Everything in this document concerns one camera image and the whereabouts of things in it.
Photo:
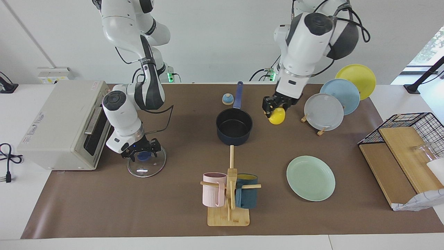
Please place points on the wooden mug tree stand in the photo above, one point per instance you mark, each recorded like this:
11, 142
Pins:
229, 217

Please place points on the grey wall conduit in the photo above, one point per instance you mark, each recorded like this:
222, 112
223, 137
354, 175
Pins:
29, 34

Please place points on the black slanted stand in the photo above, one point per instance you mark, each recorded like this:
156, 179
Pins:
421, 78

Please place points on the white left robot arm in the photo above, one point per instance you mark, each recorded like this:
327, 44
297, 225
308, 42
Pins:
305, 41

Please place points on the dark blue mug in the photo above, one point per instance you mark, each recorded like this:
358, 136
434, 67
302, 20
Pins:
247, 198

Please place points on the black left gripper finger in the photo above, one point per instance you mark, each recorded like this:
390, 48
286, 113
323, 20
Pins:
286, 106
267, 107

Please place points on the brown wooden board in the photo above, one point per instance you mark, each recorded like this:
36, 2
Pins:
385, 170

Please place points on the pink ribbed mug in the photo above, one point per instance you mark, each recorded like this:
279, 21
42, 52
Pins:
212, 194

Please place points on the wooden plate rack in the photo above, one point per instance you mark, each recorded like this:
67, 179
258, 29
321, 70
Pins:
321, 132

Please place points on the white cup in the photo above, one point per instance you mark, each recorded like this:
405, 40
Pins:
437, 170

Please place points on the white patterned bag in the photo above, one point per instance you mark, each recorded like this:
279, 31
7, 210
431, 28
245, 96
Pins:
423, 199

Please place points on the window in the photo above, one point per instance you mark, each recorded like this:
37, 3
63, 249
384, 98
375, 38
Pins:
430, 48

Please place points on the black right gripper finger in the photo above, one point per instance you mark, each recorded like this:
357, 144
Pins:
156, 146
127, 153

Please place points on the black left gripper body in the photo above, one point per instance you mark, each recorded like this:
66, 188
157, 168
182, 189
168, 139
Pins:
282, 99

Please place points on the yellow plate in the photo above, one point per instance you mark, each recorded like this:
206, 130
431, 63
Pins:
360, 76

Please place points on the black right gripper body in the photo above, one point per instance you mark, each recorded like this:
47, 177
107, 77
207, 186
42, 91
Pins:
142, 146

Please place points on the pale wooden board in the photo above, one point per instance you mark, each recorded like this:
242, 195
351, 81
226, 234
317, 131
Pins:
406, 149

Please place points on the clear glass cup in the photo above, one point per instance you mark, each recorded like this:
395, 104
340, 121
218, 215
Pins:
426, 150

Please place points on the beige toaster oven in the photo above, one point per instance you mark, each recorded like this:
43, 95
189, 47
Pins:
59, 128

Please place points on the white wall socket box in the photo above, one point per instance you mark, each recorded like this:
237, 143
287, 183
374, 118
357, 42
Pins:
55, 74

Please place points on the brown table mat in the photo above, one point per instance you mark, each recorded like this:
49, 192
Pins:
156, 208

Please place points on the light blue plate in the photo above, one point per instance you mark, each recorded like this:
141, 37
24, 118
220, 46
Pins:
347, 95

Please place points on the mint green plate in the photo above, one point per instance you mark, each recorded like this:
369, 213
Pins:
310, 178

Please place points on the glass lid with blue knob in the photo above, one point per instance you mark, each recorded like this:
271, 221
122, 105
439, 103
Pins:
147, 168

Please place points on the grey plate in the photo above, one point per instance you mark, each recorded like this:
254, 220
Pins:
324, 113

